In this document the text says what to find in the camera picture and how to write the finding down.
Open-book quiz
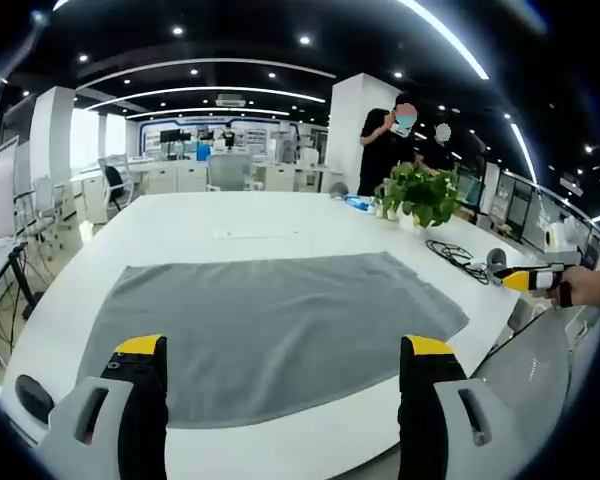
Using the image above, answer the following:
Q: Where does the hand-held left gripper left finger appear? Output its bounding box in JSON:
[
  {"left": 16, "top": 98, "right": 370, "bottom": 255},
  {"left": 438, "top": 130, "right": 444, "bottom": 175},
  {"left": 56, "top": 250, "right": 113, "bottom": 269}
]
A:
[{"left": 38, "top": 333, "right": 170, "bottom": 480}]

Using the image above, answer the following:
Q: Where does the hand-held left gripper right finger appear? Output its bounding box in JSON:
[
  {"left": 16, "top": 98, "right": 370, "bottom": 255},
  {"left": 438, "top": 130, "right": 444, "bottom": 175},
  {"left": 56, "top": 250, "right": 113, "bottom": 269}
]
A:
[{"left": 397, "top": 333, "right": 519, "bottom": 480}]

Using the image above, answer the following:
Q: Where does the grey towel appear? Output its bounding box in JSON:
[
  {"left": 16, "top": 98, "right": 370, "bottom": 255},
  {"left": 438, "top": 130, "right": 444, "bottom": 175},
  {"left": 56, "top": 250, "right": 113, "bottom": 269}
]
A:
[{"left": 77, "top": 251, "right": 470, "bottom": 431}]

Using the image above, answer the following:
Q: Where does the person's right hand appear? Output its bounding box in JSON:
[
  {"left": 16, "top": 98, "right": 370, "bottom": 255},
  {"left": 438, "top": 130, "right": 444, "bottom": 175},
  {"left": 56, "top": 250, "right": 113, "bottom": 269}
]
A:
[{"left": 562, "top": 267, "right": 600, "bottom": 307}]

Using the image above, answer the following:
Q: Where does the white round device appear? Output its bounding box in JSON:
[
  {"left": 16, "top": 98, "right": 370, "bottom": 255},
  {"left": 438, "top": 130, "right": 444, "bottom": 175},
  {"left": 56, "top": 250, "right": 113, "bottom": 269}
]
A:
[{"left": 543, "top": 219, "right": 577, "bottom": 252}]

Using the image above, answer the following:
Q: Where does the grey mesh chair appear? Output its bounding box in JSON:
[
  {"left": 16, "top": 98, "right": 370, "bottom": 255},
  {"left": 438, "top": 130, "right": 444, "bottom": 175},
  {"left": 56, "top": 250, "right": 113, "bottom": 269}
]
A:
[{"left": 472, "top": 299, "right": 577, "bottom": 480}]

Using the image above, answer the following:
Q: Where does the black computer mouse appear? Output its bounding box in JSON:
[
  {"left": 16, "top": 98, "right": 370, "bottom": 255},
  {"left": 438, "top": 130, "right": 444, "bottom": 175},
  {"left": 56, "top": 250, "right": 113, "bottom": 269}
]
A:
[{"left": 14, "top": 374, "right": 56, "bottom": 426}]

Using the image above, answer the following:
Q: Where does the green potted plant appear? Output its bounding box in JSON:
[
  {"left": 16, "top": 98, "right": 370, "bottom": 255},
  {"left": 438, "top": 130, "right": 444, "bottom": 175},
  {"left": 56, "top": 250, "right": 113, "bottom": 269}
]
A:
[{"left": 374, "top": 162, "right": 464, "bottom": 230}]

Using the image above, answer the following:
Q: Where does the blue packet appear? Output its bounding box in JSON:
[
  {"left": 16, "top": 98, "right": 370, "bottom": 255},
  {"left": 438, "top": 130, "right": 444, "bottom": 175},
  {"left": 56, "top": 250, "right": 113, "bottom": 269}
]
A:
[{"left": 343, "top": 193, "right": 381, "bottom": 211}]

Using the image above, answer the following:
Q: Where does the white table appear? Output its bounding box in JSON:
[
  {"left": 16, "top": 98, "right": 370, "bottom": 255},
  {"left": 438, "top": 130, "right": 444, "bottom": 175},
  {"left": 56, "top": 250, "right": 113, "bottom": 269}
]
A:
[{"left": 0, "top": 191, "right": 556, "bottom": 480}]

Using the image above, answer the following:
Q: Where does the black and white office chair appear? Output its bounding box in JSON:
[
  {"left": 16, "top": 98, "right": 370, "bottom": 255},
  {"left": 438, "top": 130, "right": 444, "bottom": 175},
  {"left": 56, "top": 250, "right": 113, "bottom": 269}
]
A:
[{"left": 98, "top": 154, "right": 136, "bottom": 211}]

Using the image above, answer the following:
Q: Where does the white cabinet row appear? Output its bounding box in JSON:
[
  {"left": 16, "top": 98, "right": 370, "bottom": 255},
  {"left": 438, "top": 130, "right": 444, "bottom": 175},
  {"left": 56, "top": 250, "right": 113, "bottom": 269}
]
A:
[{"left": 79, "top": 159, "right": 346, "bottom": 196}]

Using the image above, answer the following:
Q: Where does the grey office chair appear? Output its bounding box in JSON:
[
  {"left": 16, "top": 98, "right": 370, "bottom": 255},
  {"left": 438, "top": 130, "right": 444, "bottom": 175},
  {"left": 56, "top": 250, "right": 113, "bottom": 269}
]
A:
[{"left": 205, "top": 153, "right": 256, "bottom": 193}]

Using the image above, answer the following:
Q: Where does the black monitor on stand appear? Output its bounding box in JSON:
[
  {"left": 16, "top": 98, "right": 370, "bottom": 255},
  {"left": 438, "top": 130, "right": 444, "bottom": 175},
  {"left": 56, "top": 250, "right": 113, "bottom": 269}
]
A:
[{"left": 159, "top": 128, "right": 194, "bottom": 161}]

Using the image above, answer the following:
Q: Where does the black cable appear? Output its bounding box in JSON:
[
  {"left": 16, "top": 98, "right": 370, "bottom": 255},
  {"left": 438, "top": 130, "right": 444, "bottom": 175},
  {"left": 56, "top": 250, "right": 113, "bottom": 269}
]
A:
[{"left": 425, "top": 238, "right": 491, "bottom": 286}]

